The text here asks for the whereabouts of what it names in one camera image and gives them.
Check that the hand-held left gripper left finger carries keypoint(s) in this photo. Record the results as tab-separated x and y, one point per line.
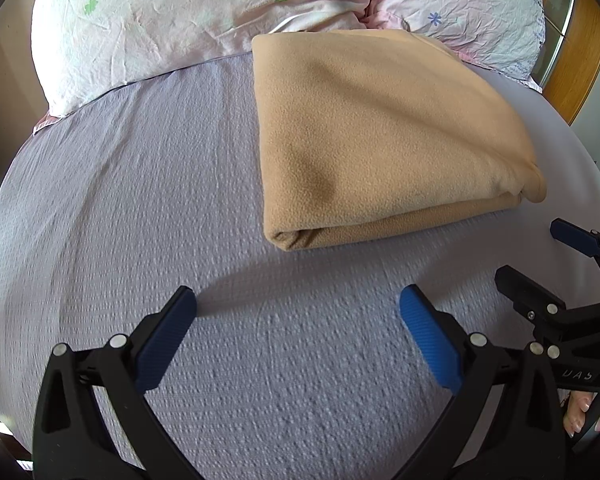
167	332

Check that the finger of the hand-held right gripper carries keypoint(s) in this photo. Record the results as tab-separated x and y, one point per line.
575	238
527	294

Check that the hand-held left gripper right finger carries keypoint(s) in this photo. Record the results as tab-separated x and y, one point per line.
427	332

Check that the tan fleece cloth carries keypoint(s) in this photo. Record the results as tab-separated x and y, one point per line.
380	150

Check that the person's right hand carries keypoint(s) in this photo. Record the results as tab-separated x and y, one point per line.
576	412

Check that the lavender textured bed sheet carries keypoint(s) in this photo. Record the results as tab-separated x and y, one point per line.
180	240

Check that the small floral pink pillow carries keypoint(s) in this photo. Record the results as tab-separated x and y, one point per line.
460	5

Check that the large floral pink pillow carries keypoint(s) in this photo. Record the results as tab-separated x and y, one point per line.
180	20

